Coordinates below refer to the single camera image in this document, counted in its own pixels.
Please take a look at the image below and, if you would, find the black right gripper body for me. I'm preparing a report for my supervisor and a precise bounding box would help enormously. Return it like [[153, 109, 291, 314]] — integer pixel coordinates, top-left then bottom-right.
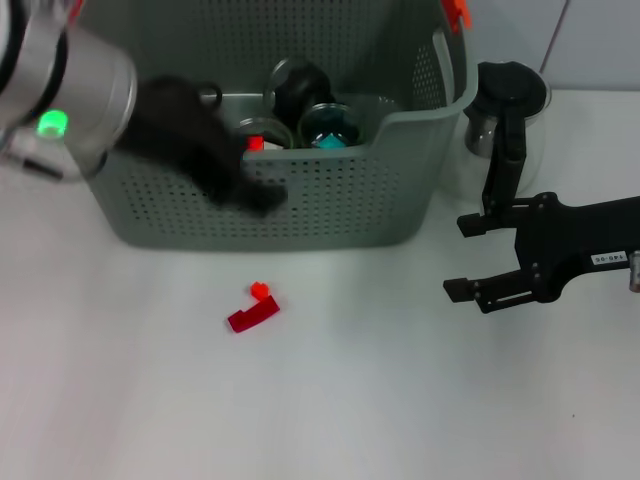
[[513, 192, 640, 304]]

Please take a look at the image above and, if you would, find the glass teacup black holder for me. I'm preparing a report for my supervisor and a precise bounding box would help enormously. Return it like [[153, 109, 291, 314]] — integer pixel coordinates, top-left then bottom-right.
[[233, 117, 294, 150], [262, 57, 337, 121], [296, 101, 365, 149]]

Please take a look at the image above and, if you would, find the glass coffee pot black lid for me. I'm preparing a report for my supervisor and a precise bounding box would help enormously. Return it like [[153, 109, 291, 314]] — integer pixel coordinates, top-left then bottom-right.
[[439, 59, 551, 221]]

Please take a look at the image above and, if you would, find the long dark red toy brick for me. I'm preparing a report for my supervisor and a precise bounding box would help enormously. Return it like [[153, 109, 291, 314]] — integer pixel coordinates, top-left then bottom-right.
[[227, 294, 281, 334]]

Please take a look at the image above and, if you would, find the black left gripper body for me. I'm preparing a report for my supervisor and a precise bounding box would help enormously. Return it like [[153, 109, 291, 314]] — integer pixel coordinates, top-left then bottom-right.
[[117, 74, 247, 207]]

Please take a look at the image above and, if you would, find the grey perforated storage bin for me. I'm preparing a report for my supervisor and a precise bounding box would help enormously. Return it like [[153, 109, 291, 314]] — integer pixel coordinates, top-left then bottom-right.
[[74, 0, 476, 250]]

